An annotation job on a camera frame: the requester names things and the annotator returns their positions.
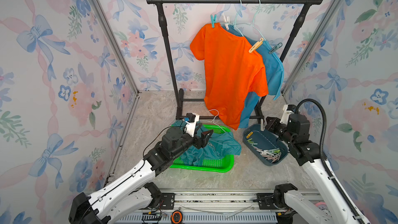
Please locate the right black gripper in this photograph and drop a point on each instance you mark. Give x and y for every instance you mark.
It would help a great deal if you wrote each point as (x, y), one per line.
(271, 125)

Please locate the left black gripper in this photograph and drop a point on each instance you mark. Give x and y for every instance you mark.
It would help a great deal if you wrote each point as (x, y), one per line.
(202, 141)

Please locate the dark teal clothespin bin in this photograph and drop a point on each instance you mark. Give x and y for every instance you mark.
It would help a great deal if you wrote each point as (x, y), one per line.
(266, 146)

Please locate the teal t-shirt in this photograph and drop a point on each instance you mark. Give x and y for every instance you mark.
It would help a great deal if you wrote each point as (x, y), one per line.
(274, 76)

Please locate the orange t-shirt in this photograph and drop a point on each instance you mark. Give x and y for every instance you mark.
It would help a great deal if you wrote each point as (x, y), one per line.
(231, 71)

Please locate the beige clothespin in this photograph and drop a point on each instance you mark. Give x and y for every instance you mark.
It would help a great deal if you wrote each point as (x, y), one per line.
(256, 45)

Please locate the light teal wire hanger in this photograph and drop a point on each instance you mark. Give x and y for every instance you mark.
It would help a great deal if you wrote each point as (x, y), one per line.
(253, 23)

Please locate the bright teal clothespin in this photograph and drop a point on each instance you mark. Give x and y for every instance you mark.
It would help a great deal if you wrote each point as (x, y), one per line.
(213, 19)

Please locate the white clothespin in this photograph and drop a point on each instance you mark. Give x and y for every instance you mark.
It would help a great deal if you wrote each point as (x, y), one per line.
(226, 21)

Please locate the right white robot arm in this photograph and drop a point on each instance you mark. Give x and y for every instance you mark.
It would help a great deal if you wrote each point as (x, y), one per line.
(312, 159)

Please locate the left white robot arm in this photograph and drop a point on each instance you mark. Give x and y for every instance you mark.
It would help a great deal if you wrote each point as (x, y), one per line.
(124, 180)

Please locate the green plastic tray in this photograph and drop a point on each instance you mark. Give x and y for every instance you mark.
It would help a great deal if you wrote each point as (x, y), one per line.
(211, 165)

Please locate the pink round object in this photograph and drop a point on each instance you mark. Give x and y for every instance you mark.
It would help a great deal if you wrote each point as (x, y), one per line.
(321, 205)

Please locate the black clothes rack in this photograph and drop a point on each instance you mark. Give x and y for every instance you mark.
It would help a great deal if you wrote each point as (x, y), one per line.
(179, 93)

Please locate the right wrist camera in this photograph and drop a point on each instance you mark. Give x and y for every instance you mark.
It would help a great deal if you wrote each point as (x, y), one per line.
(288, 109)

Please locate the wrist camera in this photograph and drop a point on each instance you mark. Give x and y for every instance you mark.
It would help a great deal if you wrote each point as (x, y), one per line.
(288, 109)
(191, 120)

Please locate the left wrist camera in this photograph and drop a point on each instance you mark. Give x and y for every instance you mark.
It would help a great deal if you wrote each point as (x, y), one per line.
(191, 120)

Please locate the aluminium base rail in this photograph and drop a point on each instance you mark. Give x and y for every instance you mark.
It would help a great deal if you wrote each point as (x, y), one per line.
(221, 206)

